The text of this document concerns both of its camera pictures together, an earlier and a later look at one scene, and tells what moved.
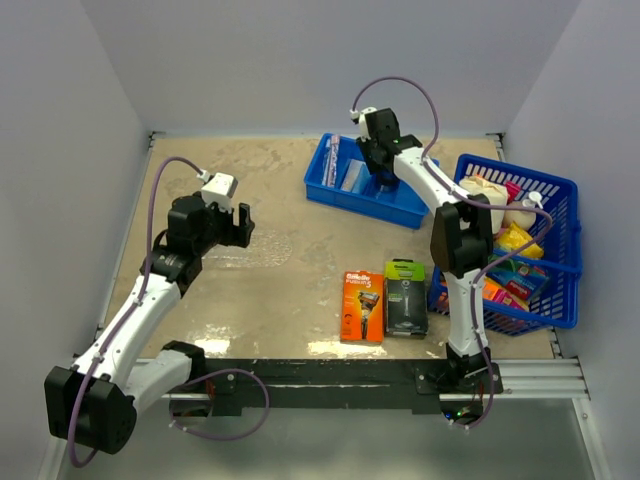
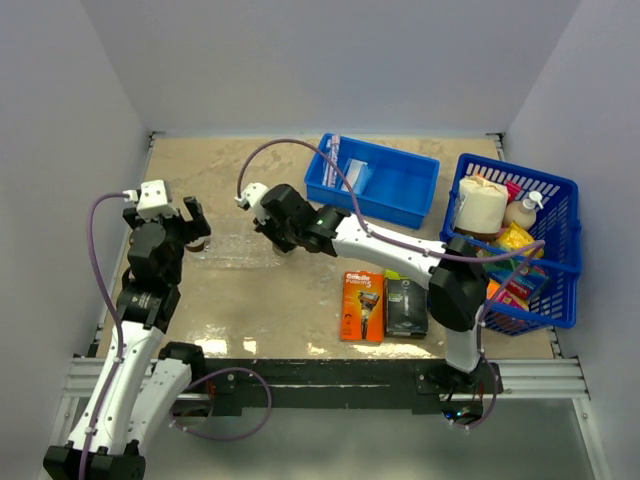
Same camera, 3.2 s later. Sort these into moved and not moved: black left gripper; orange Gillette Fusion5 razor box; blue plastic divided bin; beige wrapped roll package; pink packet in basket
Moved: black left gripper
Not moved: orange Gillette Fusion5 razor box; beige wrapped roll package; blue plastic divided bin; pink packet in basket
